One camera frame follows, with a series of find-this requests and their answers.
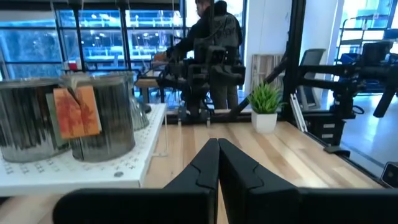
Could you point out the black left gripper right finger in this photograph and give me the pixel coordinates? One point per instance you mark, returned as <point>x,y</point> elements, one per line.
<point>264,205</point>

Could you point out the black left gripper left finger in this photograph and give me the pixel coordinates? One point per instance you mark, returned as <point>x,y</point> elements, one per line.
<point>192,205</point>

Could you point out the clear glass candle holder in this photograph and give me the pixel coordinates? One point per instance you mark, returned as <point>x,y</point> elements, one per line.
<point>138,116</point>

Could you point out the metal can orange label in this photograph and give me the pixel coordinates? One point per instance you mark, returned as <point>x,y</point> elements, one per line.
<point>115,118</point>

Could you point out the metal can green label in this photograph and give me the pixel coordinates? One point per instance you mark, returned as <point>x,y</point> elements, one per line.
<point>25,124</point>

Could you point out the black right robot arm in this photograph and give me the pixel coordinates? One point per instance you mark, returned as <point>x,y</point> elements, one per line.
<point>192,93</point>

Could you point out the light wooden panel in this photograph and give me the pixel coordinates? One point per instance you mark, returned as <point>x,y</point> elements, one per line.
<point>264,67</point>

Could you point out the person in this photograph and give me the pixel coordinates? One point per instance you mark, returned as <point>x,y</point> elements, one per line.
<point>199,31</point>
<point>228,28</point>

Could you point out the green plant white pot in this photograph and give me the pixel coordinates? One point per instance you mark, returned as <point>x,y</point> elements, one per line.
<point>264,123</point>

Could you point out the silver aluminium extrusion bar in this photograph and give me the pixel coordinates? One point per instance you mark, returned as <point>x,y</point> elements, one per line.
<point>298,112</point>

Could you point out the grey office chair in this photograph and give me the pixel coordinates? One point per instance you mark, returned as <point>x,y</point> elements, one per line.
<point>312,57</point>

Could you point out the black drawer unit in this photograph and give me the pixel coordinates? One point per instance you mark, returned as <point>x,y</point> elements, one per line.
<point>326,130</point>

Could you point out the white perforated shelf table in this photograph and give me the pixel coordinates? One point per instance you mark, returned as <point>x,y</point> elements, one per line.
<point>77,174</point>

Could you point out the small red box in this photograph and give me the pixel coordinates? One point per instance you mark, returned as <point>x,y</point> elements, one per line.
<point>72,66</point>

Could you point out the small black camera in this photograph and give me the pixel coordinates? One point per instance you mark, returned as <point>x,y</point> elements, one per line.
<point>390,175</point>

